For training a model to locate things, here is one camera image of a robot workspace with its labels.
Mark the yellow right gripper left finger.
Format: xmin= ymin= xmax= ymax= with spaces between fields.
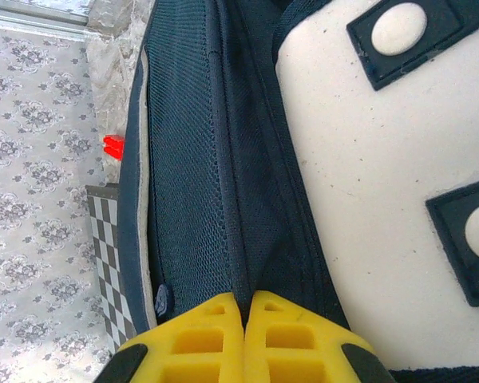
xmin=91 ymin=290 xmax=247 ymax=383

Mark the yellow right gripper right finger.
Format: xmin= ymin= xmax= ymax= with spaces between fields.
xmin=243 ymin=290 xmax=398 ymax=383

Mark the navy blue student backpack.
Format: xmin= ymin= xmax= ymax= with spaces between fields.
xmin=117 ymin=0 xmax=479 ymax=383

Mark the black grey chessboard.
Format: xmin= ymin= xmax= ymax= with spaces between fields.
xmin=85 ymin=184 xmax=139 ymax=356

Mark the red toy building brick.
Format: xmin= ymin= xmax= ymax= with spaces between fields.
xmin=102 ymin=134 xmax=125 ymax=161

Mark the aluminium frame post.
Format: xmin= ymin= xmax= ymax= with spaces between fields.
xmin=0 ymin=0 xmax=92 ymax=41

